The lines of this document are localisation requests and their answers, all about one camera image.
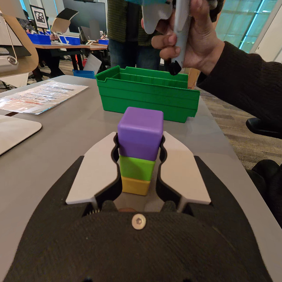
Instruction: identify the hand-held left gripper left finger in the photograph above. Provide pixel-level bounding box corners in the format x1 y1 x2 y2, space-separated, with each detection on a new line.
66 132 122 210

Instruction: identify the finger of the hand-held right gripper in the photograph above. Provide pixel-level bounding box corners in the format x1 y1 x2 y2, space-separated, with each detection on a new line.
141 0 173 34

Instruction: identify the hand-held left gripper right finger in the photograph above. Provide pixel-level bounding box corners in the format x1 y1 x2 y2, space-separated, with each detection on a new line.
156 131 212 213

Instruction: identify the yellow cube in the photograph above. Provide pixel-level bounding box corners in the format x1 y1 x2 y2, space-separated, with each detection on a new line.
121 176 151 196

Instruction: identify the lime green cube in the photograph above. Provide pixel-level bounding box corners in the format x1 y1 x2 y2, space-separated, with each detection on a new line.
119 155 156 181

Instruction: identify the purple cube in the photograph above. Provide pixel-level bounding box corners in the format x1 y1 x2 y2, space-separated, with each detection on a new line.
117 107 164 161

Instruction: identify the green plastic bin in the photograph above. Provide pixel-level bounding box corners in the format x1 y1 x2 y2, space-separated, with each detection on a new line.
95 65 200 123

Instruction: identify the person's right forearm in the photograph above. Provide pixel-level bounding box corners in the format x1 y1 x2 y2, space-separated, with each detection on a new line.
196 41 282 124

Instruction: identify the person's right hand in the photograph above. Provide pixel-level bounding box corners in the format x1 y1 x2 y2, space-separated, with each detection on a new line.
141 0 225 76

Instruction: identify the black monitor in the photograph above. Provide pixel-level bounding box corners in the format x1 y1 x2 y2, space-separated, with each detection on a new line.
63 0 106 33

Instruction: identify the person's dark clothed body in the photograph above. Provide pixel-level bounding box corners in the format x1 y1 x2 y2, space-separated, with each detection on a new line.
246 159 282 221

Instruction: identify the blue storage bin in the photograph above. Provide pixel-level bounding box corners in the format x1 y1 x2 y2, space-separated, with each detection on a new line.
73 70 95 79
26 33 51 46

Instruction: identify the black office chair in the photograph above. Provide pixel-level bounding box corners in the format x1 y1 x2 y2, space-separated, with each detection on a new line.
246 117 282 140

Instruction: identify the wooden top office table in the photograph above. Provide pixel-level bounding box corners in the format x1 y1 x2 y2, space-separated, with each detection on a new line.
33 43 108 73

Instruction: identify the laminated paper sheet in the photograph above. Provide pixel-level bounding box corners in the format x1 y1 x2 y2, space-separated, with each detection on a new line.
0 80 89 115

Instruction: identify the fiducial marker sign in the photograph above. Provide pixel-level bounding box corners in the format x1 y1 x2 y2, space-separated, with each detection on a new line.
30 5 49 29

